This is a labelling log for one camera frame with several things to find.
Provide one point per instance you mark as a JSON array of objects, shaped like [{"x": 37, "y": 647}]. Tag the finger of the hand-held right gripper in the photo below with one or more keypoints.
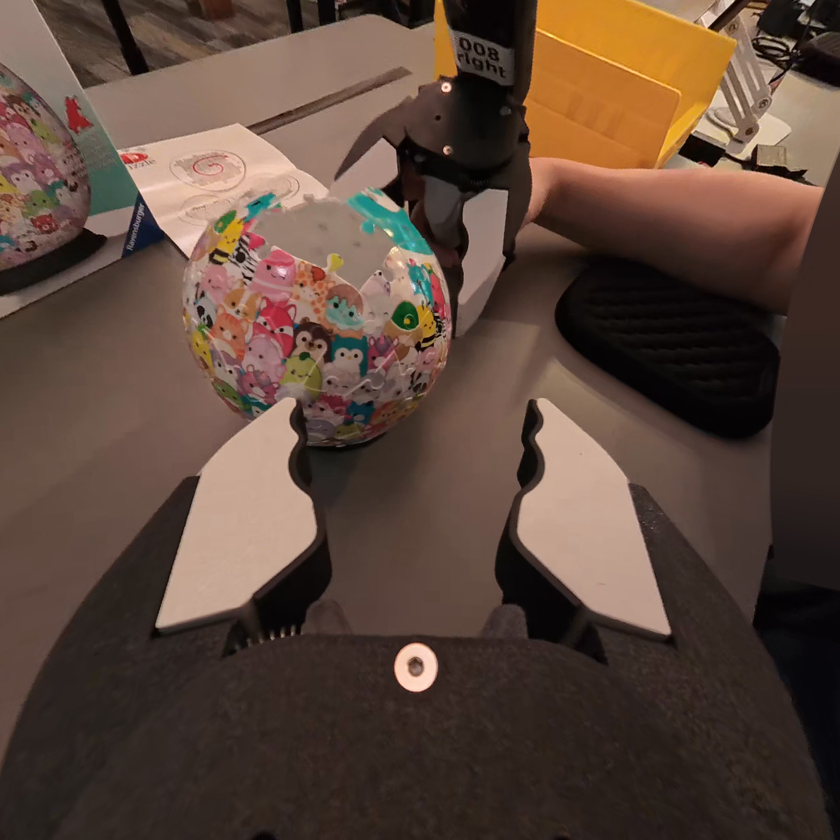
[
  {"x": 485, "y": 262},
  {"x": 443, "y": 207}
]

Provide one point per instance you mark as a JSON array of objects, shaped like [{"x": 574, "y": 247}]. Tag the white instruction leaflet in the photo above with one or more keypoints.
[{"x": 216, "y": 164}]

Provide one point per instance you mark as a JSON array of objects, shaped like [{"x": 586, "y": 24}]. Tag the colourful puzzle ball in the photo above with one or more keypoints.
[{"x": 295, "y": 341}]

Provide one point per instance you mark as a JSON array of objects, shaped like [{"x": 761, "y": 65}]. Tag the person's right forearm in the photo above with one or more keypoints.
[{"x": 656, "y": 223}]

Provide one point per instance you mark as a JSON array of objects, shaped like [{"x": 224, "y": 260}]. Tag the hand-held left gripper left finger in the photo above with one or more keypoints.
[{"x": 243, "y": 518}]

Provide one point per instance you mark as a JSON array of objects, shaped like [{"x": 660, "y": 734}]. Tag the black metal leg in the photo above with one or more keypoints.
[{"x": 124, "y": 33}]

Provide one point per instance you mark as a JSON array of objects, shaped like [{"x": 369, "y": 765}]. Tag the puzzle ball box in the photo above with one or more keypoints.
[{"x": 39, "y": 197}]

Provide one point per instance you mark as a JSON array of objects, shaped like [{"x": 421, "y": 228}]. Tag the white metal stand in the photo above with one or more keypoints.
[{"x": 748, "y": 98}]

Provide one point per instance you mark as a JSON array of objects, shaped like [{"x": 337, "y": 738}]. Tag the black ball stand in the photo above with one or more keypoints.
[{"x": 348, "y": 441}]

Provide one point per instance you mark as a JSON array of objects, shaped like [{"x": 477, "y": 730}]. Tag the black wrist rest pad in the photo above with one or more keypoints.
[{"x": 669, "y": 348}]

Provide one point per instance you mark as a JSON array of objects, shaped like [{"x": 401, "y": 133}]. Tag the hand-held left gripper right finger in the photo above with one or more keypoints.
[{"x": 584, "y": 525}]

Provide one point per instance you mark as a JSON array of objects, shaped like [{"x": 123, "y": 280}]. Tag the yellow plastic bin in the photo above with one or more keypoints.
[{"x": 623, "y": 85}]

